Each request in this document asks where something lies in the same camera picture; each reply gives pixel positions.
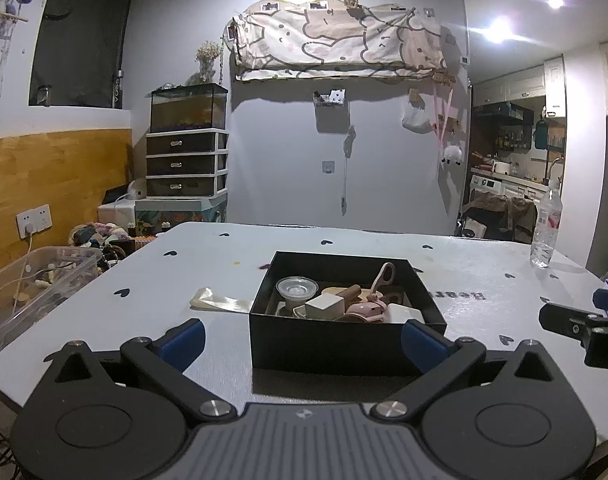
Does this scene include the clear plastic storage bin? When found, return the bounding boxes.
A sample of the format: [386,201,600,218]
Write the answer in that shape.
[0,246,102,352]

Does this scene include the pink scissors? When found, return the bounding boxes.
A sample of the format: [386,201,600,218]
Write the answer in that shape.
[344,262,396,323]

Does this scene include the clear plastic funnel cup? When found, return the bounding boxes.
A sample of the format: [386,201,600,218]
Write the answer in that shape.
[276,276,318,311]

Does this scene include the black storage box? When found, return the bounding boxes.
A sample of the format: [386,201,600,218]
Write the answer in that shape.
[250,252,447,377]

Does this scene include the cream satin ribbon strip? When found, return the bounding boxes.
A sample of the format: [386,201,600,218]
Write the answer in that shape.
[189,287,252,314]

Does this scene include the white plastic drawer unit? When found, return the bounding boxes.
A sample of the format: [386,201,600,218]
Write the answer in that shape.
[146,128,229,198]

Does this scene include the pile of plush toys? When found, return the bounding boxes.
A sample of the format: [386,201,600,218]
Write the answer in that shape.
[69,222,154,271]

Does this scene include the white wall power socket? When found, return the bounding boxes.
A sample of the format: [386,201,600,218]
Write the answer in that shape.
[16,204,52,240]

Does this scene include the dark window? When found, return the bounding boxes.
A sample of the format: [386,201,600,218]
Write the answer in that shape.
[28,0,132,108]

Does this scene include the dried flower vase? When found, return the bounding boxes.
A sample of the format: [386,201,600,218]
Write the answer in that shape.
[194,40,223,84]

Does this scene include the oval wooden lidded box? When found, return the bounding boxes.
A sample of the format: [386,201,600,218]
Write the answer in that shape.
[322,285,370,307]

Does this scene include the teal low cabinet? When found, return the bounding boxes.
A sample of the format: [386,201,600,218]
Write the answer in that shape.
[135,194,228,236]

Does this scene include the white small cube box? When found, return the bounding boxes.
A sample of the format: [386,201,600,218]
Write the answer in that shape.
[304,292,345,321]

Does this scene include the clear plastic water bottle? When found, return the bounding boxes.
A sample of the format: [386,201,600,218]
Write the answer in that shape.
[530,179,563,268]

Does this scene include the glass fish tank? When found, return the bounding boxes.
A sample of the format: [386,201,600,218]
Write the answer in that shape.
[149,84,228,133]

